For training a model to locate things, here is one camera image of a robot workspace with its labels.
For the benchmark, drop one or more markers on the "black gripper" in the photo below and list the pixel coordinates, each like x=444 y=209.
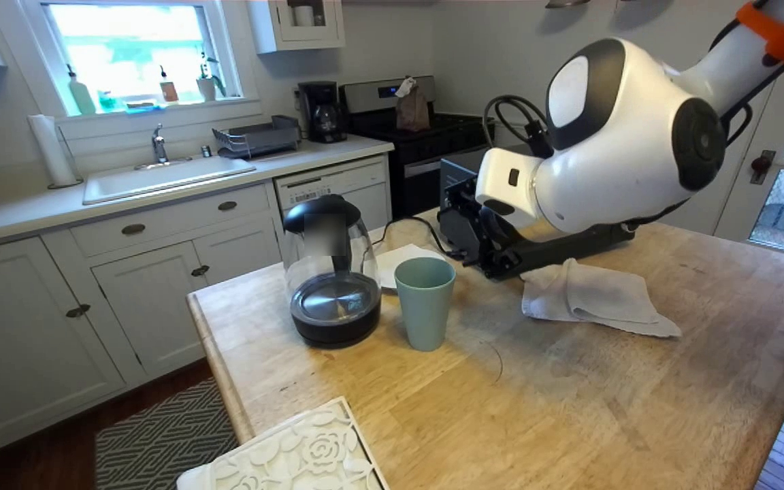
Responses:
x=488 y=234

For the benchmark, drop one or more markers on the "green cup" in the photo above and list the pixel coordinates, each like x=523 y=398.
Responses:
x=425 y=309

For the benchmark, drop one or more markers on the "black kitchen stove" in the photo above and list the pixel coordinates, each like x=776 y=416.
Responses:
x=409 y=171

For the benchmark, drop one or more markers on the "white crumpled cloth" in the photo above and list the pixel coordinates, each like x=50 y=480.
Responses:
x=593 y=299

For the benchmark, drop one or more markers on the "brown paper bag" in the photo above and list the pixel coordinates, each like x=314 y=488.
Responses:
x=412 y=110

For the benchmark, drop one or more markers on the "glass kettle with black lid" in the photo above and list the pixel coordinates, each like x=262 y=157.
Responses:
x=333 y=309

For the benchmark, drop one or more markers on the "black coffee maker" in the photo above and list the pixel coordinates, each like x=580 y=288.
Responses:
x=322 y=113

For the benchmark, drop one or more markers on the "grey dish rack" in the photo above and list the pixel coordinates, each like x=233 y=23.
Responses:
x=256 y=137

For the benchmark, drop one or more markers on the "white glass door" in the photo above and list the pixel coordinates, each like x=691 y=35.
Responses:
x=736 y=194

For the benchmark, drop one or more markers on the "white floral trivet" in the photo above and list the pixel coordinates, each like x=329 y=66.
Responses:
x=301 y=453

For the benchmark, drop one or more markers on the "wooden top kitchen island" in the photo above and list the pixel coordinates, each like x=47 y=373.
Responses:
x=216 y=353

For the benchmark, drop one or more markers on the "white vase with plant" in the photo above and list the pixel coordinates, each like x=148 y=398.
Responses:
x=205 y=84

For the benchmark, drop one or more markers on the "white kitchen sink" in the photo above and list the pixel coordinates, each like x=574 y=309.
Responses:
x=165 y=177

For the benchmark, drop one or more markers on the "chrome faucet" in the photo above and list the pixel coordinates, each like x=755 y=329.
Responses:
x=158 y=145

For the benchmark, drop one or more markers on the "brown soap bottle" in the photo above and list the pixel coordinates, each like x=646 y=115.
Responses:
x=167 y=87

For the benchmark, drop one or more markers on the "blue sponge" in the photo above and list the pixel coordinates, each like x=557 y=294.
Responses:
x=143 y=107

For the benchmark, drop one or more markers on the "grey patterned floor rug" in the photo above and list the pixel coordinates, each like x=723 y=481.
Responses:
x=165 y=439

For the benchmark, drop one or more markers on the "white framed kitchen window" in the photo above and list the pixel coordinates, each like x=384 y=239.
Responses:
x=128 y=49

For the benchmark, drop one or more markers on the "green soap bottle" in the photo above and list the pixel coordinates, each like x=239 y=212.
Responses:
x=81 y=96

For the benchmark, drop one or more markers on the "white paper towel roll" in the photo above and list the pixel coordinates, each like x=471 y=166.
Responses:
x=54 y=149

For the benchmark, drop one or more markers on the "white base cabinets with counter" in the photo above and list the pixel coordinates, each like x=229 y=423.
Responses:
x=29 y=334

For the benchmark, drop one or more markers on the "white glass-door wall cabinet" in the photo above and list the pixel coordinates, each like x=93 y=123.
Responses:
x=299 y=28

